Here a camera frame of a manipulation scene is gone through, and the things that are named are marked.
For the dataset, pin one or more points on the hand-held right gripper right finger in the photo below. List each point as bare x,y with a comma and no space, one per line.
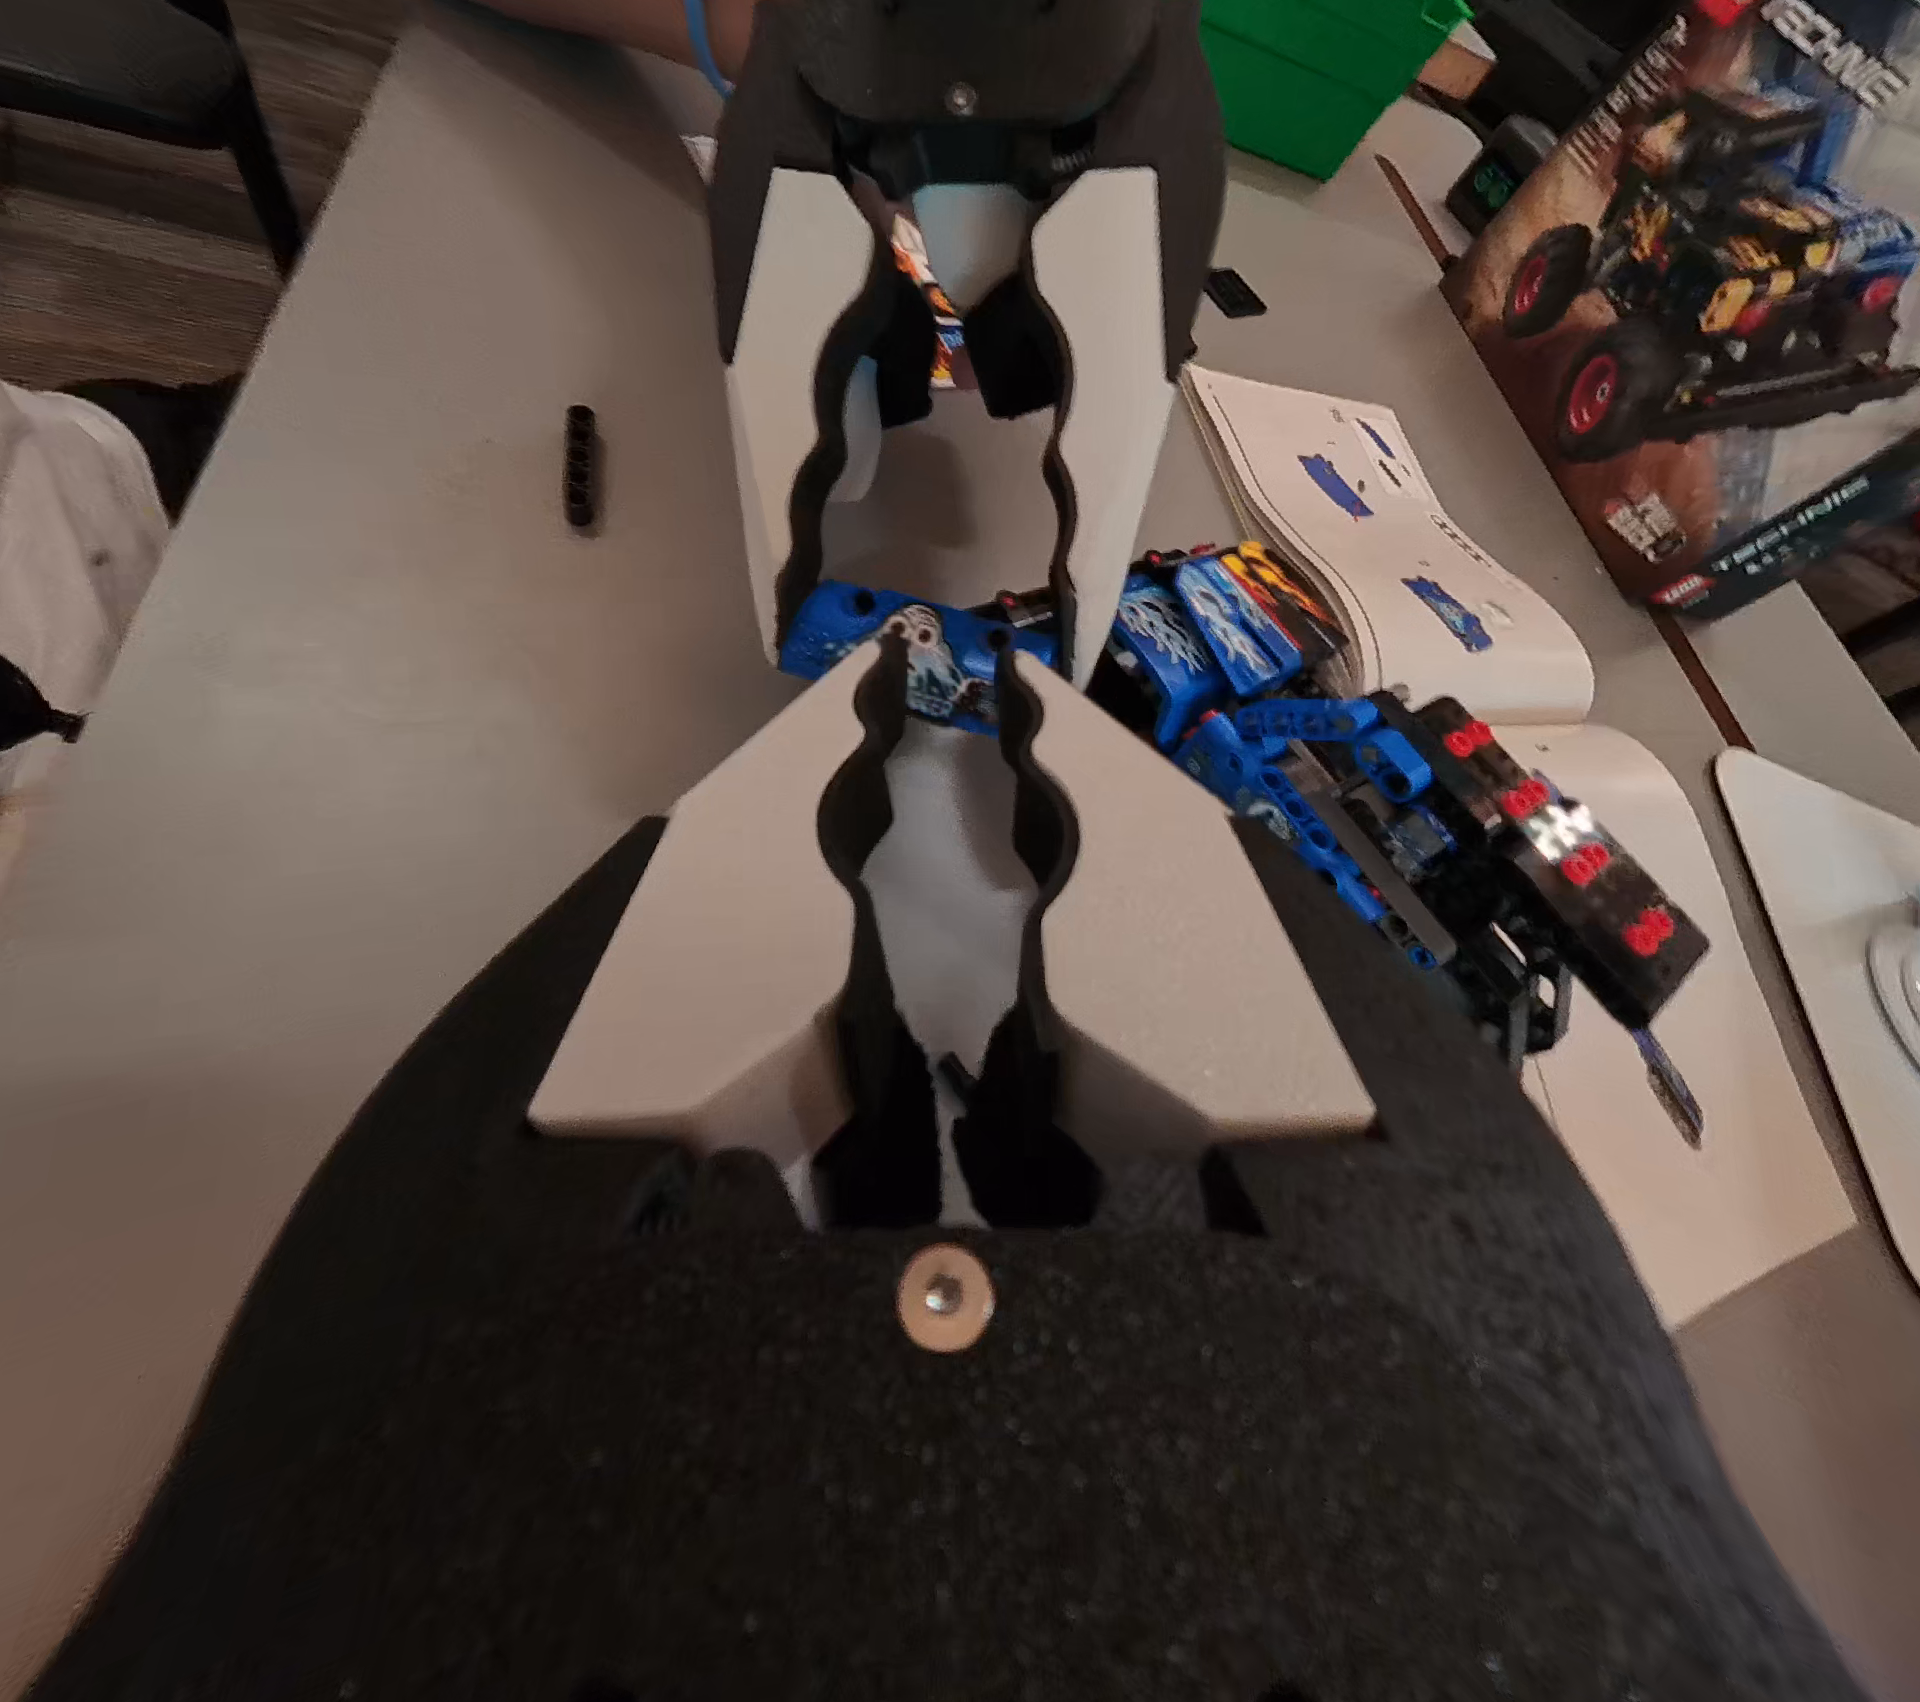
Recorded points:
1184,966

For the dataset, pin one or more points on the black chair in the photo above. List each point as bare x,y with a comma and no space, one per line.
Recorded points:
90,53

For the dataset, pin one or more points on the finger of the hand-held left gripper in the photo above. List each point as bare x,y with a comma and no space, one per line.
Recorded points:
772,383
1124,383

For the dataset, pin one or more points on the black lego beam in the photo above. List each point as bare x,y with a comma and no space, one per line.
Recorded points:
583,465

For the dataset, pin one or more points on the small black digital timer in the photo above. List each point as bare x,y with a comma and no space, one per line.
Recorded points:
1501,181

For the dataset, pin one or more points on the green plastic bin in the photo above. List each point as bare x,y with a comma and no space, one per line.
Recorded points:
1304,66

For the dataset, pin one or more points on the lego instruction booklet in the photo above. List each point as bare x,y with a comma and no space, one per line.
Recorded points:
1350,486

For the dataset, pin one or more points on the blue lego truck model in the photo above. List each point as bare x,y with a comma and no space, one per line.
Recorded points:
1350,786

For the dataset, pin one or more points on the white rounded object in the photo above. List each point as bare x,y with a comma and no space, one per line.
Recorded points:
1903,983

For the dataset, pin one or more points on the blue printed lego panel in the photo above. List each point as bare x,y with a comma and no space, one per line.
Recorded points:
840,636

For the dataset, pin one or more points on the small blue sticker piece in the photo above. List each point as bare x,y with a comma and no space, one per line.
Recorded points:
1673,1087

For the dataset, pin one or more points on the orange printed lego piece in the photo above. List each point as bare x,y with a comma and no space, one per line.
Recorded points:
919,292

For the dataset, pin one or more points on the person's white shirt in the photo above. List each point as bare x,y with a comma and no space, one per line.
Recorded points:
75,533

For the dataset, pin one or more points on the small black lego piece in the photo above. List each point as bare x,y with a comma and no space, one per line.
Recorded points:
1237,292

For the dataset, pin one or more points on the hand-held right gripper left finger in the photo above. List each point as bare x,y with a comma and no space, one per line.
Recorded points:
704,966

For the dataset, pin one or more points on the white rounded mat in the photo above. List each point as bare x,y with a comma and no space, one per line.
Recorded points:
1800,923

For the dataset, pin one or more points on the lego set box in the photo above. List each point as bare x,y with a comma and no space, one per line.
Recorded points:
1725,232

